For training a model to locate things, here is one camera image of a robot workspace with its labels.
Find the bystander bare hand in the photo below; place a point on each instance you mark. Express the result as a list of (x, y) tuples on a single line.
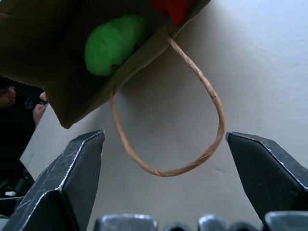
[(39, 109)]

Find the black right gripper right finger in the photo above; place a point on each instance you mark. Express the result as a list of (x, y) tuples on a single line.
[(264, 178)]

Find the bystander in black clothing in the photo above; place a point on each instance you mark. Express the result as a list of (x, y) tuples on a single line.
[(14, 125)]

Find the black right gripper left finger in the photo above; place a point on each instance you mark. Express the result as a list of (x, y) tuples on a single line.
[(65, 183)]

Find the red plush toy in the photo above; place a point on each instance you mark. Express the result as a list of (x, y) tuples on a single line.
[(173, 9)]

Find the green plush toy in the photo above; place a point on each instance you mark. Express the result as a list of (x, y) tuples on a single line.
[(113, 45)]

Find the brown paper bag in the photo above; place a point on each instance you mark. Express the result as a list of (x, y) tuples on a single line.
[(43, 48)]

